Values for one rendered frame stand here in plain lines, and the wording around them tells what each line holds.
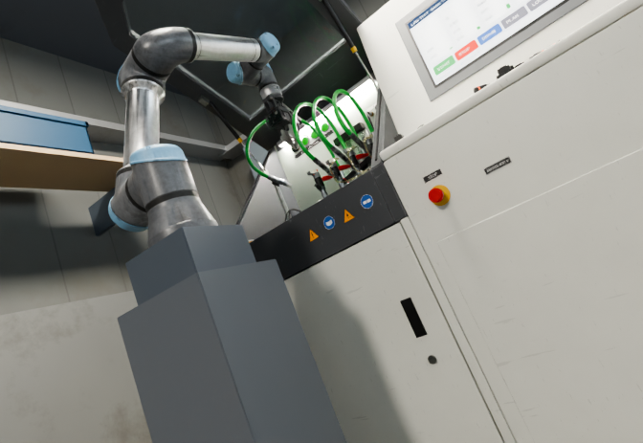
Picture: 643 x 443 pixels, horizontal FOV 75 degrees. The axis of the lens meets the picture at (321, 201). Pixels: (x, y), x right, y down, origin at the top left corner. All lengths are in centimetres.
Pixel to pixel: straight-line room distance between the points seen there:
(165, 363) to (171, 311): 10
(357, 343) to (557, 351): 50
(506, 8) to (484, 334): 91
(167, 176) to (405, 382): 79
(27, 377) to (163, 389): 204
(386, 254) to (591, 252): 47
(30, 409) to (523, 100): 267
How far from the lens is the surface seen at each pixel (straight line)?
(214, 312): 77
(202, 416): 83
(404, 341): 118
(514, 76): 108
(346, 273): 122
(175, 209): 92
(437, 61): 144
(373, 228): 116
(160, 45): 126
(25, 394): 287
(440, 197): 105
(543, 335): 109
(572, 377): 111
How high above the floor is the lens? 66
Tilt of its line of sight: 13 degrees up
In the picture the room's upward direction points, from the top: 23 degrees counter-clockwise
